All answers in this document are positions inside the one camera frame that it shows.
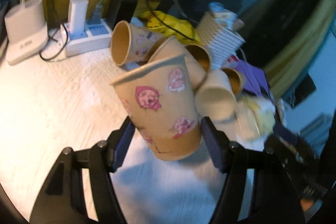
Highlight brown cartoon paper cup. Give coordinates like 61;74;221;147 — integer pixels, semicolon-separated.
111;54;202;161

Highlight white paper cup lying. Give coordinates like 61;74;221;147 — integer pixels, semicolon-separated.
195;69;237;121

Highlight brown paper cup lying right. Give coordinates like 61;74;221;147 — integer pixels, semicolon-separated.
222;68;245;96

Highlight brown paper cup lying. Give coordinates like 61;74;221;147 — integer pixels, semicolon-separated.
222;68;245;96
110;20;165;66
148;35;208;90
185;44;212;73

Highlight brown paper cup lying back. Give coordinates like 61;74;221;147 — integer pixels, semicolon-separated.
185;44;212;73

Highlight brown paper cup lying middle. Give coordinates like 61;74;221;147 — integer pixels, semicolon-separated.
148;35;208;90

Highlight brown paper cup lying left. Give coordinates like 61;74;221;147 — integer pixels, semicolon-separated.
110;20;165;66

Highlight yellow tissue pack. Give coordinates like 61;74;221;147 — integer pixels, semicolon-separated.
235;96;276;141

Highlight yellow curtain right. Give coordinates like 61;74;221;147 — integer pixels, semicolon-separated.
264;0;335;98

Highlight white textured tablecloth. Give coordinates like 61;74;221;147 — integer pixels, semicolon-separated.
1;49;226;223

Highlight purple cloth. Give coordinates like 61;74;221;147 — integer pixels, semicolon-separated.
235;60;270;97

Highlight white perforated basket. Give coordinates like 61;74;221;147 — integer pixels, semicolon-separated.
197;2;245;69

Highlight white desk lamp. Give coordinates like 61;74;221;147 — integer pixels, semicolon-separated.
5;0;49;65

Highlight white power strip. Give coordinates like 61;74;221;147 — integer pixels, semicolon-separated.
60;19;112;57

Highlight yellow snack bag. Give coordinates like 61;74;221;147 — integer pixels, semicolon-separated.
139;11;202;45

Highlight white charger plug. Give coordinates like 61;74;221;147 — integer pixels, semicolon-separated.
68;0;89;35

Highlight black power adapter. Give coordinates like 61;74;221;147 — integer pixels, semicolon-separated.
105;0;138;30

